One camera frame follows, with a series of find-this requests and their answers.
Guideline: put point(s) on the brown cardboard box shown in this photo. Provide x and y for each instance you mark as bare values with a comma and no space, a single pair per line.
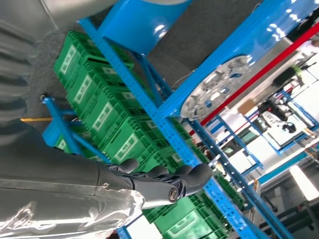
246,107

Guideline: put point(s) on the blue metal shelf rack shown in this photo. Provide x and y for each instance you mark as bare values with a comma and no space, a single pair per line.
162,123
62,125

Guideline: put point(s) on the black machine on stand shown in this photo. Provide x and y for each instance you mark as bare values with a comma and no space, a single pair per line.
277,112

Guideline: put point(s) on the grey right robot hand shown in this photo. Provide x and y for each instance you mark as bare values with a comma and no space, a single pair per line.
62,184

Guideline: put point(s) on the red barrier belt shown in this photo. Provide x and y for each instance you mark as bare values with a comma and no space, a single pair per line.
249,82

